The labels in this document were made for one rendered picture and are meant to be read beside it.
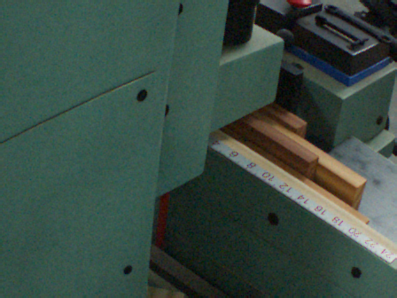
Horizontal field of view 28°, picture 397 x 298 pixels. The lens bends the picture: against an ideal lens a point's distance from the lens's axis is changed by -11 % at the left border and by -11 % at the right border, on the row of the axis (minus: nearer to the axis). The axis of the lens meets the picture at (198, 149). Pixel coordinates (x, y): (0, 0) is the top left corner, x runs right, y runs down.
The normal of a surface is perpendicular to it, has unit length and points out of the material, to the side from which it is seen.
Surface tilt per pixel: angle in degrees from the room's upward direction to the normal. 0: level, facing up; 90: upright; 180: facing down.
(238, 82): 90
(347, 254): 90
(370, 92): 90
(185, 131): 90
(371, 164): 0
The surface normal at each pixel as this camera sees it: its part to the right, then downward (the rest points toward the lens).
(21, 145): 0.72, 0.47
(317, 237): -0.69, 0.35
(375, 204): 0.12, -0.81
